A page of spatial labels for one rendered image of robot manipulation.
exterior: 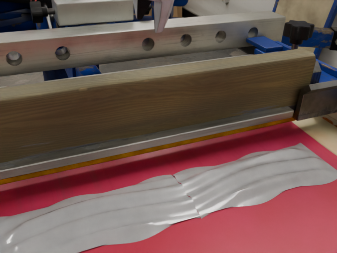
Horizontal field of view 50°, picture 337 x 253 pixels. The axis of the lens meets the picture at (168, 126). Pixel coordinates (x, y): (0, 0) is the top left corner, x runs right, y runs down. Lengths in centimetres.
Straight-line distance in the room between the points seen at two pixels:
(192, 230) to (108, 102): 15
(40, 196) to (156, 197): 12
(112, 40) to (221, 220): 34
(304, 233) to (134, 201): 16
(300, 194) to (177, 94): 16
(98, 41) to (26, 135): 26
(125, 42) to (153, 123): 23
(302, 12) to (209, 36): 244
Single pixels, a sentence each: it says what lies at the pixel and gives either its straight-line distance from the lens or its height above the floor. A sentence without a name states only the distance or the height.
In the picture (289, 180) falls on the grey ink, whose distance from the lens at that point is 41.
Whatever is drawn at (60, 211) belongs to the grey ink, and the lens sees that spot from 36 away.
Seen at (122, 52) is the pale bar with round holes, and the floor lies 101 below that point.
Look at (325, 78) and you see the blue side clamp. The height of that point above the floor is 100.
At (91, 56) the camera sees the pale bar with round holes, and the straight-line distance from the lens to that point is 58.
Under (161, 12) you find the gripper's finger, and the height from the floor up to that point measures 113.
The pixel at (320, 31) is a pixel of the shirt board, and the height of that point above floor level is 92.
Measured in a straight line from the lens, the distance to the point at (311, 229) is 37.
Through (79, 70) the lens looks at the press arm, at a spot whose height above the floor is 92.
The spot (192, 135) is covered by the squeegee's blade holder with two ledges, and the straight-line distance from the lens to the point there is 40.
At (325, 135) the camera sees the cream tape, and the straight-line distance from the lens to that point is 52.
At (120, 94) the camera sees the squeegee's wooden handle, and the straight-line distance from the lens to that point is 36.
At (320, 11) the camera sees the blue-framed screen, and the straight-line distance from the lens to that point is 295.
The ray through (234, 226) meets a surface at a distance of 35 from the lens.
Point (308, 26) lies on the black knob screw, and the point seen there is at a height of 106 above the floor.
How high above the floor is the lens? 120
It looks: 31 degrees down
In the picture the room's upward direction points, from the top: 2 degrees clockwise
